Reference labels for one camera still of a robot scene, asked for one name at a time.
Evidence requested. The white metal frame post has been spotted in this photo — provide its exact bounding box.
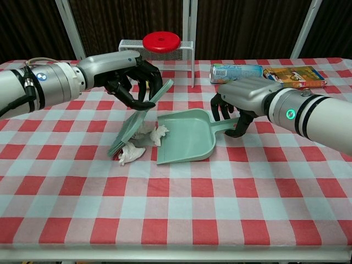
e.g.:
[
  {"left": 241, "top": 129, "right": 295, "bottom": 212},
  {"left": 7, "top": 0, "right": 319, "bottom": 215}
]
[
  {"left": 182, "top": 0, "right": 198, "bottom": 42},
  {"left": 290, "top": 0, "right": 322, "bottom": 59},
  {"left": 54, "top": 0, "right": 88, "bottom": 61}
]

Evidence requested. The green hand broom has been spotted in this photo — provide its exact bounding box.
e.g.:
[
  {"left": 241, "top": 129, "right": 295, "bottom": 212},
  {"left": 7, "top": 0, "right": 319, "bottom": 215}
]
[{"left": 107, "top": 79, "right": 174, "bottom": 160}]

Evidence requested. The beige arm cable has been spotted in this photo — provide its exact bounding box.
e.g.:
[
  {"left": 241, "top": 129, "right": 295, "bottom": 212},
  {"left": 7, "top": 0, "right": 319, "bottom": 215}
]
[{"left": 25, "top": 57, "right": 58, "bottom": 68}]

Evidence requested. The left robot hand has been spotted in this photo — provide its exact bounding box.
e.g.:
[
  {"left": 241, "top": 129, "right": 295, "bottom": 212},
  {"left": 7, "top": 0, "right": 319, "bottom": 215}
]
[{"left": 76, "top": 51, "right": 163, "bottom": 111}]

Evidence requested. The blue printed drink can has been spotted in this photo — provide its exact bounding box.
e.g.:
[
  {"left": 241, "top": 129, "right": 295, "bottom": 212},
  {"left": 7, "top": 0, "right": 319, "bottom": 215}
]
[{"left": 210, "top": 63, "right": 264, "bottom": 84}]

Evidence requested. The green plastic dustpan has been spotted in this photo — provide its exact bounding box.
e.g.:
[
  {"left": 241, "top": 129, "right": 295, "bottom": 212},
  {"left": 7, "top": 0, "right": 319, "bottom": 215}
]
[{"left": 156, "top": 108, "right": 240, "bottom": 166}]

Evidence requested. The white tissue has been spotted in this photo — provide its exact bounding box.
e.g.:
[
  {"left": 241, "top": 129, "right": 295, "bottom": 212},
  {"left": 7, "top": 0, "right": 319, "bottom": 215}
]
[
  {"left": 150, "top": 125, "right": 170, "bottom": 147},
  {"left": 134, "top": 122, "right": 151, "bottom": 140},
  {"left": 118, "top": 142, "right": 147, "bottom": 166}
]

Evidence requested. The white mesh wire rack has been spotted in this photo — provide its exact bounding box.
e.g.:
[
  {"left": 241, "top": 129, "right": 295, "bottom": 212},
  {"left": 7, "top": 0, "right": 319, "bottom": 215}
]
[{"left": 118, "top": 39, "right": 195, "bottom": 89}]

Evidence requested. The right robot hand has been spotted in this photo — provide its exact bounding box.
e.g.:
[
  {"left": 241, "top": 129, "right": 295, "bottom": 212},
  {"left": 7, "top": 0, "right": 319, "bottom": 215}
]
[{"left": 210, "top": 76, "right": 284, "bottom": 138}]

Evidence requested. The orange printed snack packet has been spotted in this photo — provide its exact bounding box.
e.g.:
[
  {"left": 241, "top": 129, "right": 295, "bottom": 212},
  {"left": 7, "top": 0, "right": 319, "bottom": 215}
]
[{"left": 263, "top": 66, "right": 327, "bottom": 90}]

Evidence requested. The red round plastic disc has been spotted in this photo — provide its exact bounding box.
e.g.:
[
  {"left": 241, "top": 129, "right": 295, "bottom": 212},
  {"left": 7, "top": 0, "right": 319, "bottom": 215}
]
[{"left": 142, "top": 31, "right": 182, "bottom": 53}]

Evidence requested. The red white checkered tablecloth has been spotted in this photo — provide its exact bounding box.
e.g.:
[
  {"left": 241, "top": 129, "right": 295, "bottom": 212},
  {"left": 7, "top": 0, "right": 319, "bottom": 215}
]
[{"left": 0, "top": 57, "right": 352, "bottom": 255}]

